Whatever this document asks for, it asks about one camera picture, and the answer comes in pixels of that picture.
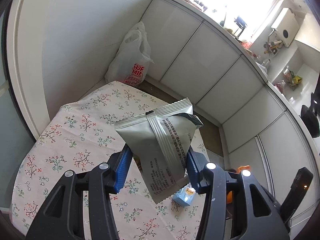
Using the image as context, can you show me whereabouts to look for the white wall water heater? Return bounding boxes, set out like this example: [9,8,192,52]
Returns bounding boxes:
[271,8,299,48]

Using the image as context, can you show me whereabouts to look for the orange carrot piece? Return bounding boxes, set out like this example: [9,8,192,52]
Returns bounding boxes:
[226,165,251,204]

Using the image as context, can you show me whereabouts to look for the snack bags on counter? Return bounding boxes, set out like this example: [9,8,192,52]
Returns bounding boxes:
[275,66,303,94]

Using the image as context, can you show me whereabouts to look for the silver foil snack wrapper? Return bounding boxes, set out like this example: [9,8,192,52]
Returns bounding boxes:
[114,105,198,204]

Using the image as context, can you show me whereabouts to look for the white kitchen cabinets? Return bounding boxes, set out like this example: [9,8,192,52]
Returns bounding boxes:
[142,0,319,233]

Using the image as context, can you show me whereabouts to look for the olive floor mat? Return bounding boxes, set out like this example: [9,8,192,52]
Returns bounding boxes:
[138,80,223,156]

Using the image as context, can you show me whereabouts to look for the white plastic shopping bag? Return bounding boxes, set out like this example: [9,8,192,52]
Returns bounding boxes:
[105,21,153,87]

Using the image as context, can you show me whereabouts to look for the light blue milk carton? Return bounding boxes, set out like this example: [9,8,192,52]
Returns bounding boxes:
[172,183,196,207]

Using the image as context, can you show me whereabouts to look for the floral tablecloth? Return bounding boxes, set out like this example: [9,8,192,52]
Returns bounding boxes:
[11,82,204,239]

